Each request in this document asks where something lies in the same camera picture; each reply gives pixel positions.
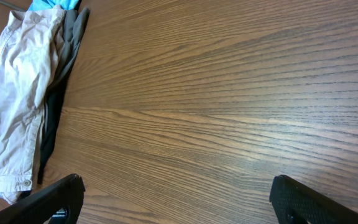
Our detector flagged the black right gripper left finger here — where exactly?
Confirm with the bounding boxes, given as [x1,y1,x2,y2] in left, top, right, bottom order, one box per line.
[0,174,85,224]

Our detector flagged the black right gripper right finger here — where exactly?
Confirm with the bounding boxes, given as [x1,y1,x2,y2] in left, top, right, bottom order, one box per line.
[269,175,358,224]

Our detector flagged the beige cotton shorts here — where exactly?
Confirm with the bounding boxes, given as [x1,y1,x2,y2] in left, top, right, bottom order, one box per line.
[0,5,66,204]

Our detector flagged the black garment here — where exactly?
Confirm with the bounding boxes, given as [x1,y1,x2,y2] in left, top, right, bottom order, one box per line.
[37,78,67,184]

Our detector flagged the grey shorts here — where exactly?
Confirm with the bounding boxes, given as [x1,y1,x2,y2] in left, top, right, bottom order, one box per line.
[44,7,91,131]

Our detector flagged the light blue garment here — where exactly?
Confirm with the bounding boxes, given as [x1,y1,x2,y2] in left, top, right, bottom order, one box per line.
[28,0,81,11]

